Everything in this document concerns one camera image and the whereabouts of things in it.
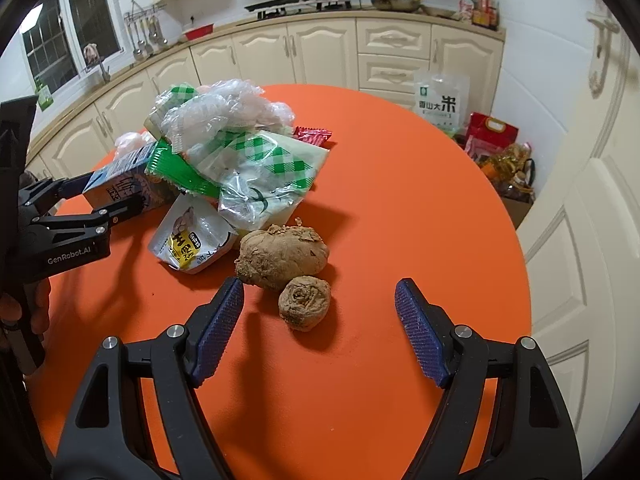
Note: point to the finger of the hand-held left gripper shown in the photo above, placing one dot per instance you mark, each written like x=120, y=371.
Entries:
x=55, y=190
x=100, y=216

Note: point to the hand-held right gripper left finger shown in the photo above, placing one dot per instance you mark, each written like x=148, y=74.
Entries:
x=220, y=330

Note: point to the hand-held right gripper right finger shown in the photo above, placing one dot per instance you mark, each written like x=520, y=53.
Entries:
x=420, y=330

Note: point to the blue white milk carton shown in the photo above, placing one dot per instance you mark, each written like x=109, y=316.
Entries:
x=125, y=180

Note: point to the small brown taro root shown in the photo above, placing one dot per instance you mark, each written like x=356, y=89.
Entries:
x=305, y=302

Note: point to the large brown taro root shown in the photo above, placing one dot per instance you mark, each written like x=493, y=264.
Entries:
x=280, y=257

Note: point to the person's left hand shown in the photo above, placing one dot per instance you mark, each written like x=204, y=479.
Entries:
x=42, y=310

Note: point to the pinkish clear plastic bag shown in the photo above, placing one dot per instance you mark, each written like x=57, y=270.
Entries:
x=127, y=142

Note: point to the green snack packet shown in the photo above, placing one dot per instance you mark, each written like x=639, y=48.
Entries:
x=175, y=170

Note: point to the white yellow snack packet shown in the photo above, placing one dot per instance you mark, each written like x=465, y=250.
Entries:
x=195, y=240

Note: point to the green dish soap bottle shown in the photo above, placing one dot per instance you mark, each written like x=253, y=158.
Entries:
x=45, y=96

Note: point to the round table with orange cover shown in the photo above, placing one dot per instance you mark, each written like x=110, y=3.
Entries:
x=400, y=210

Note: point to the metal faucet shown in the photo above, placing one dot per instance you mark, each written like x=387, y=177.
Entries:
x=102, y=70

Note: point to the small green checked plastic bag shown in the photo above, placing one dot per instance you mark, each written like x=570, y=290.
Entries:
x=172, y=102

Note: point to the white panelled door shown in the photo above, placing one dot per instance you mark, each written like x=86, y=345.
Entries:
x=575, y=260

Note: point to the large green checked plastic bag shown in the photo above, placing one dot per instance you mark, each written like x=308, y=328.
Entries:
x=280, y=170

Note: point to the crumpled clear plastic bag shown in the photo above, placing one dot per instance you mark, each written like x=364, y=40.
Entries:
x=235, y=102

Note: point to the hanging kitchen utensils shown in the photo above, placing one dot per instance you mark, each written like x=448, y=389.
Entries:
x=145, y=35

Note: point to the dark kitchen window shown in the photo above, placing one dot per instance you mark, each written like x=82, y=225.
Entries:
x=90, y=5

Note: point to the yellow cooking oil bottle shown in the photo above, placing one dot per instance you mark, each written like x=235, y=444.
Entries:
x=507, y=160

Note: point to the red basin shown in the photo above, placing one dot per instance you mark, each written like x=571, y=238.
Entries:
x=199, y=32

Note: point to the red gift bag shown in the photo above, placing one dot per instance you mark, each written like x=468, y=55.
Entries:
x=492, y=130

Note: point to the small red packet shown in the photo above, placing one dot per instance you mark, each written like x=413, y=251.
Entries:
x=312, y=136

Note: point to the white rice bag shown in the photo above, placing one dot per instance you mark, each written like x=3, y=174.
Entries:
x=440, y=105

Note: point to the black griddle pan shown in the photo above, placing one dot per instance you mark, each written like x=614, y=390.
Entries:
x=272, y=5

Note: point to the cream lower cabinets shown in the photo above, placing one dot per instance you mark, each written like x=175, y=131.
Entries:
x=320, y=55

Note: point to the black gas stove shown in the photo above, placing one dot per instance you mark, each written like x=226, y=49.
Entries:
x=320, y=7

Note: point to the group of condiment bottles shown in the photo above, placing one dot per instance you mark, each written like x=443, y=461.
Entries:
x=480, y=10

